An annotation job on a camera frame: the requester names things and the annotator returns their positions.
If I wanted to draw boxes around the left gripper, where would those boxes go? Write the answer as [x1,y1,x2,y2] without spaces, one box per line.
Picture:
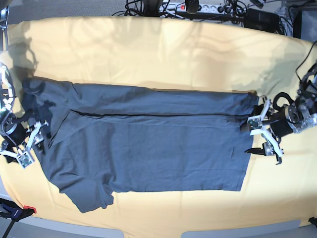
[240,95,294,165]

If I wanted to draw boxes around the black cable bundle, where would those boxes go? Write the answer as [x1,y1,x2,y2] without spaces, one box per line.
[111,0,164,18]

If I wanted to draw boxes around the white power strip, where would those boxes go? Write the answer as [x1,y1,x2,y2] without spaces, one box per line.
[159,2,233,15]

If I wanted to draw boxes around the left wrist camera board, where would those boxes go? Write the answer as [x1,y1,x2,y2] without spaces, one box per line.
[247,119,263,130]

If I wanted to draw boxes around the blue clamp with red pad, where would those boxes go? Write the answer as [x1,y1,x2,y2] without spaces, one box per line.
[0,198,37,238]

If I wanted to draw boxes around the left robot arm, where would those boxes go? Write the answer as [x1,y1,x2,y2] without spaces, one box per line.
[240,65,317,165]

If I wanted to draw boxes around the black clamp right edge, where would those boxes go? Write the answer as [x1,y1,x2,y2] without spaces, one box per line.
[308,217,317,228]

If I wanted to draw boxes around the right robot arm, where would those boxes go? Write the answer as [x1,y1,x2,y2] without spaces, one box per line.
[0,63,49,169]

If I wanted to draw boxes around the yellow table cloth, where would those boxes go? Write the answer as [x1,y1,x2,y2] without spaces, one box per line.
[0,17,317,238]

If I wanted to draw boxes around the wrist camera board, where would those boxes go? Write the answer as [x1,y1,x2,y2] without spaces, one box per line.
[247,119,263,130]
[16,151,34,169]

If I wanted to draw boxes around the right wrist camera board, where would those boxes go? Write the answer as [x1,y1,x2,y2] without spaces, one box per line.
[16,151,34,169]

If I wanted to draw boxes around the black power adapter box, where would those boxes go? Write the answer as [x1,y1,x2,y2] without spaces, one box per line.
[245,8,279,27]

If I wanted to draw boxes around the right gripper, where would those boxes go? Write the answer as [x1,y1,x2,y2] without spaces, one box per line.
[0,121,49,164]

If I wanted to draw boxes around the blue-grey T-shirt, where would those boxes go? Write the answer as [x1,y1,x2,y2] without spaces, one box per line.
[22,78,259,213]

